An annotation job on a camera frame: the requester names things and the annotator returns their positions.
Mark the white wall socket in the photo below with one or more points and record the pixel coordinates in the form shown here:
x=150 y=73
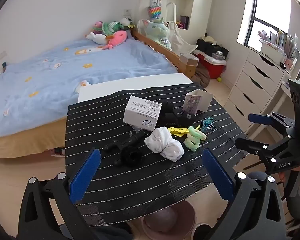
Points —
x=2 y=55
x=127 y=11

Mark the teal unicorn plush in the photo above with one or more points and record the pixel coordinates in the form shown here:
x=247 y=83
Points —
x=157 y=32

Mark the black plastic gadget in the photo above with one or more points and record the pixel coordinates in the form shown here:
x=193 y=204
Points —
x=170 y=112

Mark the black bag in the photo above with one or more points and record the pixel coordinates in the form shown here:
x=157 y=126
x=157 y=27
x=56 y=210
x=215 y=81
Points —
x=210 y=47

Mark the bed with blue blanket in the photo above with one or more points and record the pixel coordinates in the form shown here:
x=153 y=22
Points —
x=65 y=80

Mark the white tote bag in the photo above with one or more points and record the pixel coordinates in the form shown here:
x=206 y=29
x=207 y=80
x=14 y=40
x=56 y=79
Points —
x=181 y=40

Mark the tan bed skirt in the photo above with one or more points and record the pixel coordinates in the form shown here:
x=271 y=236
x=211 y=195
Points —
x=27 y=140

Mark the pink trash bin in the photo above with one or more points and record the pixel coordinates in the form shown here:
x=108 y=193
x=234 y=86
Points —
x=165 y=220

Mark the white wall shelf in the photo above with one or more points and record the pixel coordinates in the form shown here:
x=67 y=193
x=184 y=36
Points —
x=193 y=5

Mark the window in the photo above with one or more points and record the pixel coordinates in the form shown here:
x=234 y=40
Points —
x=267 y=5

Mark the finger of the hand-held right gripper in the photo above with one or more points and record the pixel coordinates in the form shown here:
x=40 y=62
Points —
x=250 y=146
x=258 y=118

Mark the black and white plush toy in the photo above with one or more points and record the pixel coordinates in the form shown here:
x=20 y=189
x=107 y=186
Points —
x=127 y=22

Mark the small blue device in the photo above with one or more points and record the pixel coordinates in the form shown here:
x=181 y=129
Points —
x=4 y=66

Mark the pink whale plush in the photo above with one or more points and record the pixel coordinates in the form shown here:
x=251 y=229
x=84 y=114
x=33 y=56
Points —
x=116 y=38

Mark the dark picture frame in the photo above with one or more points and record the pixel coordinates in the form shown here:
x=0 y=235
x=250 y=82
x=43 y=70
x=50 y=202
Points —
x=185 y=22

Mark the green striped plush toy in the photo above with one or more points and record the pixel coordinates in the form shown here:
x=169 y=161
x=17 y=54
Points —
x=112 y=27

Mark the black gadget with white label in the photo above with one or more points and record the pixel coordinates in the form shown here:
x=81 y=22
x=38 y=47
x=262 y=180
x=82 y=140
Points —
x=187 y=120

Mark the white cardboard box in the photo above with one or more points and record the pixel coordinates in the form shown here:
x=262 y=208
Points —
x=142 y=112

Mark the rainbow bag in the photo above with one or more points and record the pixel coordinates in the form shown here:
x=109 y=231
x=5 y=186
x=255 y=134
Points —
x=154 y=11

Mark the yellow hair clip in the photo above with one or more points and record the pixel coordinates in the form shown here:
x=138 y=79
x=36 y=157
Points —
x=177 y=130

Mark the wooden bed frame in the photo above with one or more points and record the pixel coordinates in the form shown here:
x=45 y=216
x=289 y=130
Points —
x=165 y=52

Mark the black striped table mat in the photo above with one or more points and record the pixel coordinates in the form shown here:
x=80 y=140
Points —
x=140 y=180

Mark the clear plastic box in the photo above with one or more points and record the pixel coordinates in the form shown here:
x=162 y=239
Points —
x=188 y=59

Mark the white drawer cabinet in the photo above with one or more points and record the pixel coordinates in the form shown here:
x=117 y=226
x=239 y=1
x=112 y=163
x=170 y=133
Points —
x=255 y=85

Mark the white tissue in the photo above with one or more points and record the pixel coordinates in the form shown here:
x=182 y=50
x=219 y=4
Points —
x=157 y=138
x=173 y=151

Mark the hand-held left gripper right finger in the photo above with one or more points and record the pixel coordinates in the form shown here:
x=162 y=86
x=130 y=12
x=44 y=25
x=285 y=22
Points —
x=216 y=175

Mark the white metal rack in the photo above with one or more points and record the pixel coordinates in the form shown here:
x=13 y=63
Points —
x=173 y=8

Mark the red cooler box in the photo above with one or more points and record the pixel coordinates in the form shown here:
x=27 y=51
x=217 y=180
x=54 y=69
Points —
x=212 y=67

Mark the teal binder clip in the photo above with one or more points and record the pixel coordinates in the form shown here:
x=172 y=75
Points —
x=209 y=128
x=206 y=122

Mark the pink and purple plush toy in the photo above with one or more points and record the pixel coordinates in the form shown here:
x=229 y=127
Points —
x=97 y=26

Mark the black round plastic part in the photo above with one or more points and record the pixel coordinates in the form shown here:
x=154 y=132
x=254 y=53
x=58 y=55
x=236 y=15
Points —
x=128 y=156

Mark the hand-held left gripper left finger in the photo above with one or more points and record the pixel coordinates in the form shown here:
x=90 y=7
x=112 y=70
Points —
x=86 y=172

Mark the brown bean bag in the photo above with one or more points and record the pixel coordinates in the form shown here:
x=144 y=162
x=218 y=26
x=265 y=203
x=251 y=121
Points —
x=202 y=76

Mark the row of books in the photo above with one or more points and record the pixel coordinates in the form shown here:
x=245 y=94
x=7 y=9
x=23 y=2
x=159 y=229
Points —
x=282 y=42

